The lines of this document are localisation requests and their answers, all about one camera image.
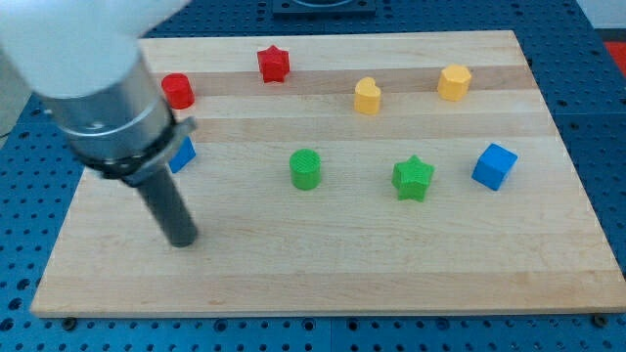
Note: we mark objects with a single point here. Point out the blue cube block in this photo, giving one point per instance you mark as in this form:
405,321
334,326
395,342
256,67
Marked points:
493,167

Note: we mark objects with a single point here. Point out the silver cylindrical tool flange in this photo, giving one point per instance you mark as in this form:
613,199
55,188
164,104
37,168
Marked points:
126,131

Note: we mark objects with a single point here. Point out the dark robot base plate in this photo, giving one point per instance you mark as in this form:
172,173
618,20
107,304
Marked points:
282,8

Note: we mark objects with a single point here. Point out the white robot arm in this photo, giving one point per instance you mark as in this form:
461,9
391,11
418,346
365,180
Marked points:
83,61

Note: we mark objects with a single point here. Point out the wooden board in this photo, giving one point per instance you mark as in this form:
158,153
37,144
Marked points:
348,247

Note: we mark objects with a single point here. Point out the blue block behind arm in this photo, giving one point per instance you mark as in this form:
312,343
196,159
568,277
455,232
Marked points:
185,154

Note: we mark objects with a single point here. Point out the yellow hexagon block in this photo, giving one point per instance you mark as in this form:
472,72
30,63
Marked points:
454,82

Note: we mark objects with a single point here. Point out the red star block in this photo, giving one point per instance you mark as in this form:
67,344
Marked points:
274,64

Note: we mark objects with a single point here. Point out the dark grey pointer rod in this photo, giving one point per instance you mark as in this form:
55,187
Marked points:
162,198

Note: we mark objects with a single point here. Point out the yellow heart block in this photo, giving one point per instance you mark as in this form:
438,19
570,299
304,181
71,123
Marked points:
367,96

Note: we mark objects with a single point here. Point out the green cylinder block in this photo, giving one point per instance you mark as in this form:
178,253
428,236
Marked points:
305,169

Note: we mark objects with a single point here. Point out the red cylinder block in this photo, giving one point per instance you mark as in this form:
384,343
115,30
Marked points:
178,90

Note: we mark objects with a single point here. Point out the green star block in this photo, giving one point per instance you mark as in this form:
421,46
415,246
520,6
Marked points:
411,178

